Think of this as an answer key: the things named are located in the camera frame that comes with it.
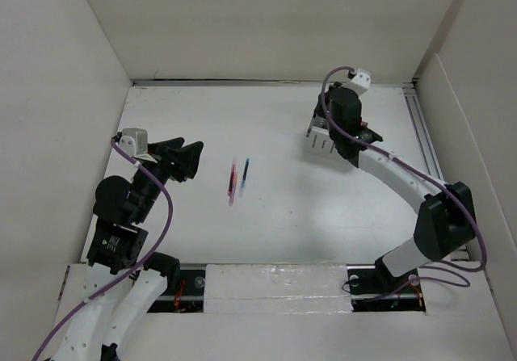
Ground white two-slot pen holder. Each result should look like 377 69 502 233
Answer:
304 113 341 160

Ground aluminium rail back edge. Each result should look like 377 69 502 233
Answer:
132 78 419 87

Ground aluminium rail edge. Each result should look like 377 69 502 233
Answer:
403 86 465 243
132 78 419 87

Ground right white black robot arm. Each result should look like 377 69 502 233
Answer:
313 82 479 295

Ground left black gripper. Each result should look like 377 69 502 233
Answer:
132 136 203 221

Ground pink clear gel pen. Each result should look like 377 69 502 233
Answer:
229 171 238 207

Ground teal blue gel pen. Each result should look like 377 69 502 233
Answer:
242 158 250 178

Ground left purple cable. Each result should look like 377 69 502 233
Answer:
30 136 175 361

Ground aluminium rail right edge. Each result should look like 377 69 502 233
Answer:
403 86 465 243

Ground dark red gel pen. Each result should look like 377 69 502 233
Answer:
227 157 237 197

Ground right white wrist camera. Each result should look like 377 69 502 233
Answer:
344 68 371 96

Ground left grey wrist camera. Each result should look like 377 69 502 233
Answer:
114 128 148 157

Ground black clear gel pen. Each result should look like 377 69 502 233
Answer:
238 175 246 198

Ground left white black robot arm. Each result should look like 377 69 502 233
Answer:
52 130 204 360

